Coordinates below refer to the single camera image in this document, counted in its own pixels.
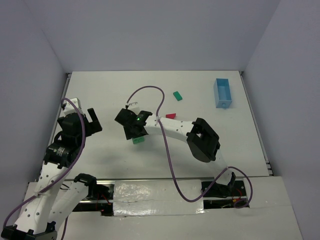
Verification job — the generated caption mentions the green castle notched block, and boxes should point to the green castle notched block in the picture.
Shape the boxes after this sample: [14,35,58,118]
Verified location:
[132,136,145,145]

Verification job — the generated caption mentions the blue plastic box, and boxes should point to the blue plastic box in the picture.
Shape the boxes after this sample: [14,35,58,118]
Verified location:
[213,78,232,109]

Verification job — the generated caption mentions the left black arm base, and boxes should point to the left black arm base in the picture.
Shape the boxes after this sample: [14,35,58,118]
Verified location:
[73,173,115,217]

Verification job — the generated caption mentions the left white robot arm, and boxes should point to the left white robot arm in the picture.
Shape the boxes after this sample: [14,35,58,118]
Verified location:
[1,108,102,240]

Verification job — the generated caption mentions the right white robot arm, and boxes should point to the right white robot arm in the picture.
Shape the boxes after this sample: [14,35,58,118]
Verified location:
[115,108,235,188]

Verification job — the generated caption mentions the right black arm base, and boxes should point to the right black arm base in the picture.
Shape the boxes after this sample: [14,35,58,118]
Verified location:
[203,174,248,204]

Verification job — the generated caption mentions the red triangular prism block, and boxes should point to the red triangular prism block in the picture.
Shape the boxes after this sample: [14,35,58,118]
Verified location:
[165,113,176,119]

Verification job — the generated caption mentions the green rectangular block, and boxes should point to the green rectangular block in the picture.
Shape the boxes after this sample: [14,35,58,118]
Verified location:
[173,91,183,101]

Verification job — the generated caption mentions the silver tape covered panel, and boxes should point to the silver tape covered panel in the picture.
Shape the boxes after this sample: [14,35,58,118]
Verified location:
[113,180,205,217]

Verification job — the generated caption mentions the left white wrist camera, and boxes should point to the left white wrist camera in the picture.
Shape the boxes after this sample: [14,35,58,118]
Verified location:
[62,98,83,116]

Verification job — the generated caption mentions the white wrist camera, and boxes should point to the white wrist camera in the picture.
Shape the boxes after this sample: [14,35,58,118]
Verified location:
[62,98,83,116]
[127,102,141,115]

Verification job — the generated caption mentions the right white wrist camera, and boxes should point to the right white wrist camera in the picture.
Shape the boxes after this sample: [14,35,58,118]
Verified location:
[127,102,141,115]

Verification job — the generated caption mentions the aluminium rail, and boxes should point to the aluminium rail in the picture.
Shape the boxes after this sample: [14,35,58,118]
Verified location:
[62,176,221,183]

